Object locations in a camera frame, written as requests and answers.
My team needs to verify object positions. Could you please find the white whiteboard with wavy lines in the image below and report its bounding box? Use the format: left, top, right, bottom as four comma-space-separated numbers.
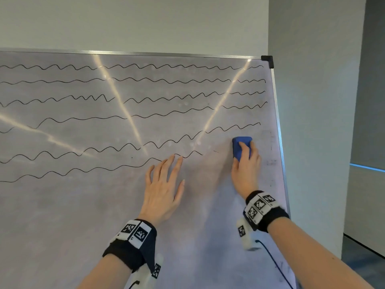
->
0, 48, 294, 289

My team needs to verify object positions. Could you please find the person's left hand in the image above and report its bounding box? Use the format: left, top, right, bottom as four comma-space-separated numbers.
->
137, 154, 186, 228

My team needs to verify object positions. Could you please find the person's right hand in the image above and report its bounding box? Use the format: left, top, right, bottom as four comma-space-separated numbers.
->
231, 141, 261, 201

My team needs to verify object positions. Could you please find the blue whiteboard eraser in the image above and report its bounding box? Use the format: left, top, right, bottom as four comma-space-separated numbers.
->
232, 136, 253, 163

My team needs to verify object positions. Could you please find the black wristband with marker tags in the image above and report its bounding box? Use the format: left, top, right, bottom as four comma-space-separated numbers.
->
243, 190, 291, 233
102, 219, 158, 273

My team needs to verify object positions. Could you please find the person's right forearm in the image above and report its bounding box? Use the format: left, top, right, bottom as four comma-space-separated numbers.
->
267, 217, 375, 289

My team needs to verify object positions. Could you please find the white wrist camera unit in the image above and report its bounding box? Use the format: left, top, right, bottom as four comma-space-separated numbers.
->
236, 216, 262, 251
125, 253, 164, 289

